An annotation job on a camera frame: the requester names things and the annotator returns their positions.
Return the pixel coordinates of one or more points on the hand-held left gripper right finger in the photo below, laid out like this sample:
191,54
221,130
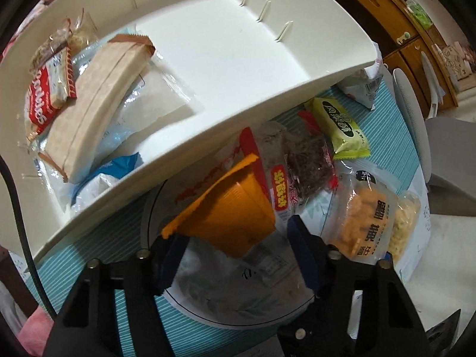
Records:
303,253

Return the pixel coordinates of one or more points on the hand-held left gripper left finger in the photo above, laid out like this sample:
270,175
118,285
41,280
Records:
167,264

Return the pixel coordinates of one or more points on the clear bag of orange biscuits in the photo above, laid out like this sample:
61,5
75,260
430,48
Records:
362,215

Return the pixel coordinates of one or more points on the orange cracker packet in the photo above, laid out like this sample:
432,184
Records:
227,212

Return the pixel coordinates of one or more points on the dark red snack packet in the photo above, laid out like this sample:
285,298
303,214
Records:
305,163

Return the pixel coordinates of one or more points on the blue wrapper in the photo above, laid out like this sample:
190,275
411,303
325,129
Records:
119,163

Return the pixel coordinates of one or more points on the green snack packet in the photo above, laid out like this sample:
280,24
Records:
338,130

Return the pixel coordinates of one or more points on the brown bar packet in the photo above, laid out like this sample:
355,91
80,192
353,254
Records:
93,111

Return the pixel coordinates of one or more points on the grey snack wrapper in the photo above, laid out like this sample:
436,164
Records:
362,91

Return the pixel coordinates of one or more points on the red and white cookie packet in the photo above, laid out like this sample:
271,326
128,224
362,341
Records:
41,104

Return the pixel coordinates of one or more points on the white plastic bin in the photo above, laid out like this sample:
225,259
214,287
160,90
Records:
230,44

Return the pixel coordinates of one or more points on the clear bag of crisp blocks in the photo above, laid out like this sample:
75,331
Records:
55,44

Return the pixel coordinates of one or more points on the tree print tablecloth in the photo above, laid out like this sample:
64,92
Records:
126,227

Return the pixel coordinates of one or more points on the round white plate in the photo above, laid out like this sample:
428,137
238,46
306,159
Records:
230,305

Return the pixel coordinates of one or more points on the pink blanket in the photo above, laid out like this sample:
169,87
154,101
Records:
33,327

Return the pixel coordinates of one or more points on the grey office chair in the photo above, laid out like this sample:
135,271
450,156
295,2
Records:
412,119

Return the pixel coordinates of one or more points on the wooden desk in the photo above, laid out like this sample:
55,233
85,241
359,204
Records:
409,59

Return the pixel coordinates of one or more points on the white printed box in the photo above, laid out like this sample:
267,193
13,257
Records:
455,59

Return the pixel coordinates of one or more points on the green packet on desk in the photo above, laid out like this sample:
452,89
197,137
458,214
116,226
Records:
420,13

